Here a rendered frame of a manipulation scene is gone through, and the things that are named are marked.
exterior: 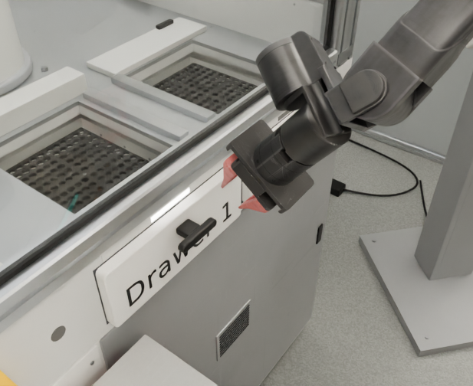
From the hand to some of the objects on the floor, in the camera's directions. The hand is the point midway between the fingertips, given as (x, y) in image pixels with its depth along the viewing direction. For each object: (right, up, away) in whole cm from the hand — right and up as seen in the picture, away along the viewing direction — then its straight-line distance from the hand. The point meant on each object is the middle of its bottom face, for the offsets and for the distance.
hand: (235, 193), depth 69 cm
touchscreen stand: (+73, -31, +115) cm, 140 cm away
